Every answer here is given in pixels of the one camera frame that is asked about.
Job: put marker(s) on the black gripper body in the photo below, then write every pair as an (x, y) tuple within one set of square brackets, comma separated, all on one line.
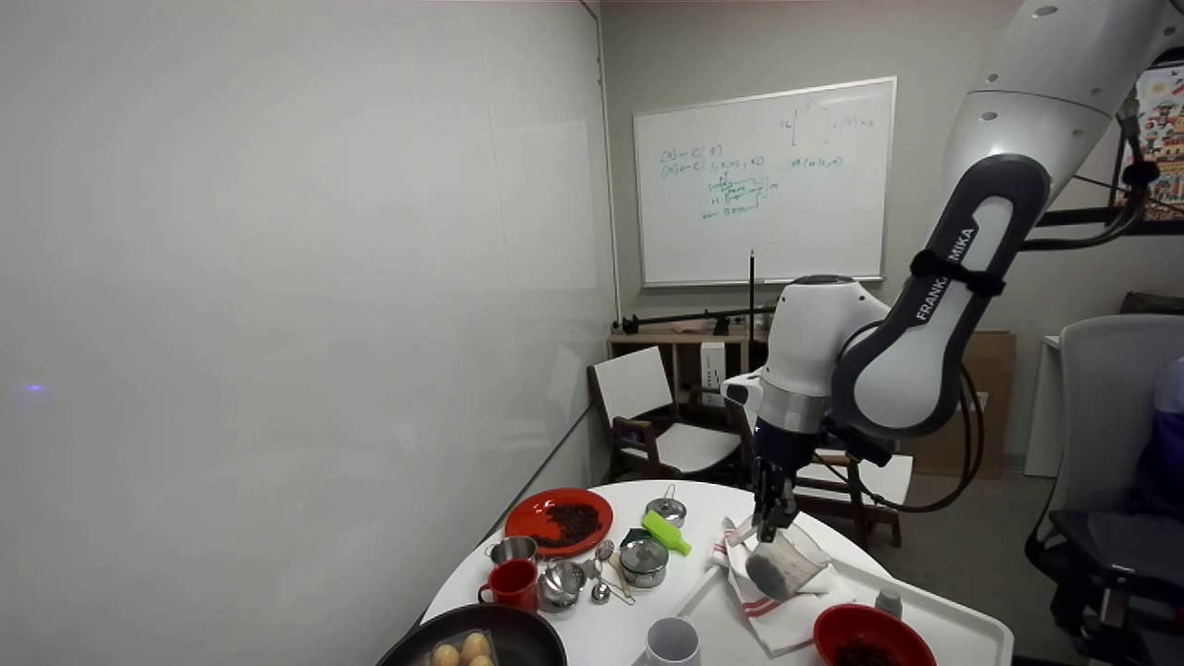
[(779, 459)]

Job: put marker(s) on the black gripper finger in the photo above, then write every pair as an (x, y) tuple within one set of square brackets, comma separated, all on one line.
[(785, 528), (765, 530)]

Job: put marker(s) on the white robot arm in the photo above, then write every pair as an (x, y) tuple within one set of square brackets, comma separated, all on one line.
[(846, 369)]

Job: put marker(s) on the red bowl on tray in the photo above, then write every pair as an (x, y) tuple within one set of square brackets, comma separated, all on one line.
[(858, 635)]

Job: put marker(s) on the small steel bowl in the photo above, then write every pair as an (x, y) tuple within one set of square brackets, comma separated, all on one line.
[(560, 586)]

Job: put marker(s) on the white red striped cloth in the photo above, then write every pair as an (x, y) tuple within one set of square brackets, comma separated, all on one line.
[(774, 624)]

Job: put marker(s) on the right white cushioned chair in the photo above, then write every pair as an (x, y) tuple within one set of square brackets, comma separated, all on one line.
[(858, 493)]

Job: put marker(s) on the white cushioned chair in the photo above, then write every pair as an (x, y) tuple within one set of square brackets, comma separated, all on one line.
[(657, 429), (858, 493)]

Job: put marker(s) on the left white cushioned chair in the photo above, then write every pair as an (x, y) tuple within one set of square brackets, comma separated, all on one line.
[(657, 429)]

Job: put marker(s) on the round steel tin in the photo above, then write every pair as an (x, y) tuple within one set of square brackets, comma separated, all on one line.
[(640, 560)]

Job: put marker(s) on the small salt shaker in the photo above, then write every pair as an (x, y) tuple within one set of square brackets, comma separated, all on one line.
[(891, 603)]

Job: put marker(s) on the black tripod stand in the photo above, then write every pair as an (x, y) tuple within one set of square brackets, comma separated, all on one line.
[(742, 326)]

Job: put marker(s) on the white mug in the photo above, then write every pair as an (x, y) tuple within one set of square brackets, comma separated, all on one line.
[(671, 640)]

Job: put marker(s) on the steel measuring spoon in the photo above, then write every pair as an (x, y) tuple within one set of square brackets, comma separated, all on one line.
[(600, 594)]

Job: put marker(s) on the red plate with food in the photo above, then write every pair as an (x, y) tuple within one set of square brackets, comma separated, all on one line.
[(560, 520)]

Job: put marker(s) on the white plastic tray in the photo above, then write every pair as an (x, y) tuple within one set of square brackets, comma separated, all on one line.
[(953, 630)]

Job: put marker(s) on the cardboard box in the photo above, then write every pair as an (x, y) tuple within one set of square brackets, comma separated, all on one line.
[(991, 361)]

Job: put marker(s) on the steel cup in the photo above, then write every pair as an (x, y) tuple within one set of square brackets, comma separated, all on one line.
[(513, 550)]

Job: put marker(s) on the red mug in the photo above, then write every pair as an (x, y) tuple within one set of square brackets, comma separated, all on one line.
[(513, 586)]

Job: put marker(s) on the black frying pan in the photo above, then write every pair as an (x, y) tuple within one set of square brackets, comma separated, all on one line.
[(479, 639)]

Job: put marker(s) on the grey office chair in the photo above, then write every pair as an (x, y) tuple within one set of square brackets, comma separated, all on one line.
[(1115, 571)]

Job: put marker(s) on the wall whiteboard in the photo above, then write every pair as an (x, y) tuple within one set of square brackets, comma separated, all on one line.
[(782, 182)]

